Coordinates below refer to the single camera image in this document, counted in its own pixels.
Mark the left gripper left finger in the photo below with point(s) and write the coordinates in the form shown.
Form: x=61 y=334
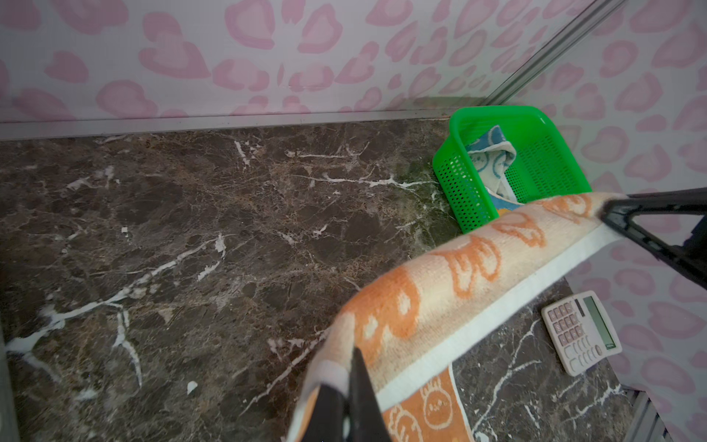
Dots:
x=326 y=423

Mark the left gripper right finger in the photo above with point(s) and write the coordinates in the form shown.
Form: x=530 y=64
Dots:
x=365 y=418

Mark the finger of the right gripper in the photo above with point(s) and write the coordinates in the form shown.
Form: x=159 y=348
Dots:
x=688 y=258

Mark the orange patterned towel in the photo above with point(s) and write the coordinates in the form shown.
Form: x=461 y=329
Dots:
x=412 y=323

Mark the pink white calculator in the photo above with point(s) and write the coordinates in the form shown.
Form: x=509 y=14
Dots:
x=581 y=331

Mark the green plastic basket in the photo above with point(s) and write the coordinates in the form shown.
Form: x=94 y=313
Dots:
x=544 y=166

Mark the teal patterned towel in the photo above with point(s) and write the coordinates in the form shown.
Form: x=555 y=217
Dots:
x=492 y=155

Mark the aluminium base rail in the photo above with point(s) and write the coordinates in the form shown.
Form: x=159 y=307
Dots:
x=646 y=425

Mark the right corner aluminium post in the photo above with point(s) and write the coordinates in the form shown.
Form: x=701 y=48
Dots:
x=562 y=42

